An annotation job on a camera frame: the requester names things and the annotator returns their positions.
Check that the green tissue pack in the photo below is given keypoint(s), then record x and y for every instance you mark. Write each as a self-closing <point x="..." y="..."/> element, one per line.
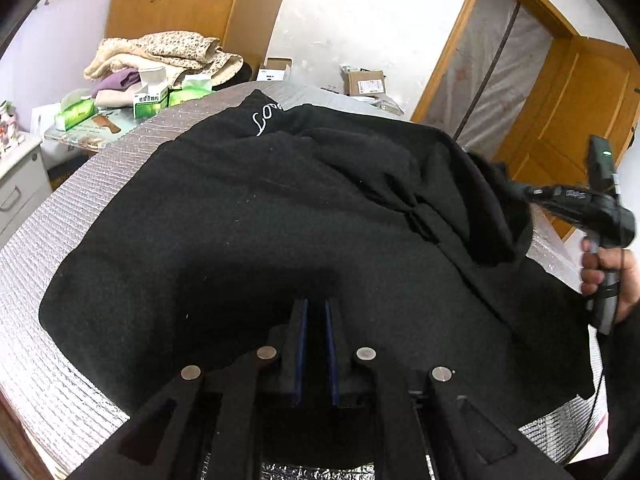
<point x="75" y="115"/>
<point x="192" y="91"/>

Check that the dark cloth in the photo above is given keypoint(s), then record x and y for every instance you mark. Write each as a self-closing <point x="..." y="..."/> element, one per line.
<point x="240" y="72"/>

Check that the wooden wardrobe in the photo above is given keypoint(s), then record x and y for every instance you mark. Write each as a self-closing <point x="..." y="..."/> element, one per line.
<point x="200" y="0"/>

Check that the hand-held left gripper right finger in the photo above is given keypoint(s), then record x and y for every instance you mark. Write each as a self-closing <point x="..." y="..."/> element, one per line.
<point x="330" y="350"/>

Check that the clear plastic bag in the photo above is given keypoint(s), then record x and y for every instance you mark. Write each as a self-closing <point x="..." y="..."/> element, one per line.
<point x="390" y="106"/>

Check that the black sweater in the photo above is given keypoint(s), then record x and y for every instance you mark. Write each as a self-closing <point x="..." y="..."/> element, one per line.
<point x="225" y="210"/>

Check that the patterned side table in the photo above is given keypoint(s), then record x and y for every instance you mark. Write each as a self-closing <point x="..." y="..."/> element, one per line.
<point x="85" y="140"/>

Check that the person's right forearm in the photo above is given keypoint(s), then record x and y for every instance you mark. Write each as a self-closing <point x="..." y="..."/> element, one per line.
<point x="625" y="385"/>

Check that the green white medicine box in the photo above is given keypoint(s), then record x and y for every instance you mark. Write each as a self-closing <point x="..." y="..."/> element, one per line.
<point x="149" y="105"/>

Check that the clear plastic door curtain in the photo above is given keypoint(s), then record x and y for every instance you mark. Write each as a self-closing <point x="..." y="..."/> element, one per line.
<point x="490" y="60"/>

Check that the white paper bag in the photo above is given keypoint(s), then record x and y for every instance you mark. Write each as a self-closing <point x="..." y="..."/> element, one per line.
<point x="45" y="117"/>

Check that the purple cloth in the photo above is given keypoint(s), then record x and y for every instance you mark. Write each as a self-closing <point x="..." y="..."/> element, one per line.
<point x="120" y="80"/>

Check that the wooden door frame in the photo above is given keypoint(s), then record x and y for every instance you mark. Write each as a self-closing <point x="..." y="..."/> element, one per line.
<point x="467" y="20"/>

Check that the cardboard box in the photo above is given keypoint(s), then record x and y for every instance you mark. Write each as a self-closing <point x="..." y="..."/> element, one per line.
<point x="365" y="82"/>

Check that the wooden comb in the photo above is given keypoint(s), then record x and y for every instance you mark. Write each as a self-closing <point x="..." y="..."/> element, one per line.
<point x="105" y="126"/>

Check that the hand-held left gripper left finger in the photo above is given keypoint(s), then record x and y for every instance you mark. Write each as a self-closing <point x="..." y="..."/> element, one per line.
<point x="301" y="350"/>

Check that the pale pink cloth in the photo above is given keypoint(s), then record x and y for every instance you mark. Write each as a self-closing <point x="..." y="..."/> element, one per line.
<point x="115" y="97"/>

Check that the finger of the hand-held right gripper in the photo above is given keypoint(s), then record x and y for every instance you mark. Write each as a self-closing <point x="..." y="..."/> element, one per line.
<point x="537" y="195"/>

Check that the person's right hand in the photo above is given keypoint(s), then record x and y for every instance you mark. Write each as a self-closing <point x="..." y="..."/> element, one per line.
<point x="629" y="280"/>

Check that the silver foil mat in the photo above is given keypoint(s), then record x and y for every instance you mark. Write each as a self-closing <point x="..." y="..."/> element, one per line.
<point x="50" y="220"/>

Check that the wooden bed frame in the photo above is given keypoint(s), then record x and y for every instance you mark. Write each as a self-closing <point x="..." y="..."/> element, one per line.
<point x="20" y="445"/>

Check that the white drawer cabinet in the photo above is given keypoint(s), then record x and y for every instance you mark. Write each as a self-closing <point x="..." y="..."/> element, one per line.
<point x="20" y="190"/>

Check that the wooden door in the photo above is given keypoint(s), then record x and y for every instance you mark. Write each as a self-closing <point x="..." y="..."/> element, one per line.
<point x="590" y="100"/>

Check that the floral beige quilt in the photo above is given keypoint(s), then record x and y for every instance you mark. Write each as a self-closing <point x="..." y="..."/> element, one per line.
<point x="165" y="50"/>

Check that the pile of colourful packets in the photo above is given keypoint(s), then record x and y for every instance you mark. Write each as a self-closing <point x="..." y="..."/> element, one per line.
<point x="7" y="125"/>

